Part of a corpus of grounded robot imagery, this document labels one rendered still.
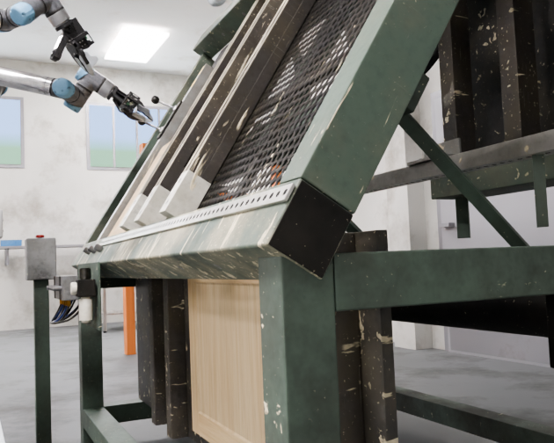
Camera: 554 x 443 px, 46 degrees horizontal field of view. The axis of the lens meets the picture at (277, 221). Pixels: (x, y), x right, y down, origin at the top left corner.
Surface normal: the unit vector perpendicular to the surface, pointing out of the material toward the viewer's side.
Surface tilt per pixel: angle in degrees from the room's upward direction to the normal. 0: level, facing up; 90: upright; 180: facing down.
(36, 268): 90
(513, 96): 90
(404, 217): 90
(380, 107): 90
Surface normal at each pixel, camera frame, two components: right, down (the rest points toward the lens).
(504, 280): 0.42, -0.07
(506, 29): -0.91, 0.01
